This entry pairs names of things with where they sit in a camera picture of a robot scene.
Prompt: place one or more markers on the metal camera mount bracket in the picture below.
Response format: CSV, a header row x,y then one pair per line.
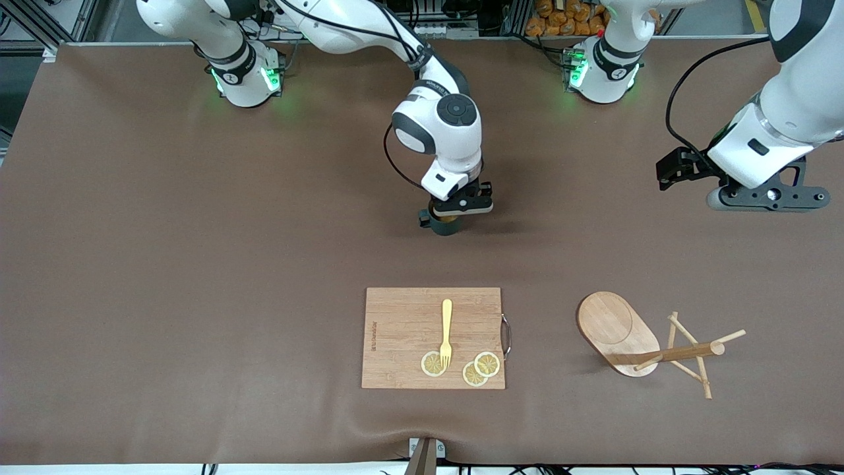
x,y
425,458

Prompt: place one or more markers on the dark green mug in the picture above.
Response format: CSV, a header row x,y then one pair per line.
x,y
445,227

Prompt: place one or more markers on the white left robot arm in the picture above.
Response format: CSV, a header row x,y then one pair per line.
x,y
791,105

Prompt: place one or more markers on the white power strip with plugs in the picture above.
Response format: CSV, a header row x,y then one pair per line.
x,y
264,30

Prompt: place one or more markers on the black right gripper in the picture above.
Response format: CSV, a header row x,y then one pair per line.
x,y
426,218

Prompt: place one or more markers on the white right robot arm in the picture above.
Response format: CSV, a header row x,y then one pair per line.
x,y
448,132

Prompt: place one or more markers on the bag of orange snacks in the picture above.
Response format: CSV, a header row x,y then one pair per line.
x,y
560,23

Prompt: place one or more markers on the wooden mug rack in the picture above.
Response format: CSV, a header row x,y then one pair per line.
x,y
613,323

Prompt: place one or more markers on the yellow plastic fork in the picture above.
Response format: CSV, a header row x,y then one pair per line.
x,y
447,316

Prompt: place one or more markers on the lemon slice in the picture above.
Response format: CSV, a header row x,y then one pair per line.
x,y
471,377
488,364
430,365

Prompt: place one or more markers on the brown table cover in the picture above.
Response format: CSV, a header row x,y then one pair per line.
x,y
198,231

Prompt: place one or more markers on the aluminium frame profile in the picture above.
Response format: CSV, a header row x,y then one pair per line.
x,y
82,20

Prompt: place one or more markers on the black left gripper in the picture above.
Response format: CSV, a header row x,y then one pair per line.
x,y
693,168

